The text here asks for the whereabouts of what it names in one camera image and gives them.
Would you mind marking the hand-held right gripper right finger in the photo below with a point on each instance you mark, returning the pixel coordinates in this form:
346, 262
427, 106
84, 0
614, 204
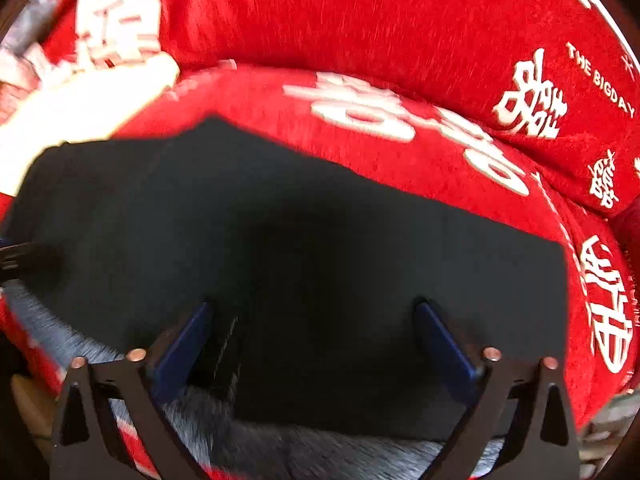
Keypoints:
445, 345

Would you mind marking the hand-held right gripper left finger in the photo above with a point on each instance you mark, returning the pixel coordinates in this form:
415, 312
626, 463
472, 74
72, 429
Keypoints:
181, 347

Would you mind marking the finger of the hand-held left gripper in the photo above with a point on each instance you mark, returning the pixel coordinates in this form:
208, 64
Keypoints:
22, 260

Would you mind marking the black pants with patterned lining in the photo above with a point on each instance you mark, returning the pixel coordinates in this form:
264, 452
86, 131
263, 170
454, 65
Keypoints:
300, 240

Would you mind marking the white cloth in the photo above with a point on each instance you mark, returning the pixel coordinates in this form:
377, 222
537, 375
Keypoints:
80, 105

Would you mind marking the grey cloth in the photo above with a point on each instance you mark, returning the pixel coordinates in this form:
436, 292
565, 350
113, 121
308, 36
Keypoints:
25, 20

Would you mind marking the red printed sofa cover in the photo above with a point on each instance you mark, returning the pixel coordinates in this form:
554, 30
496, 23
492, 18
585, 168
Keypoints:
400, 25

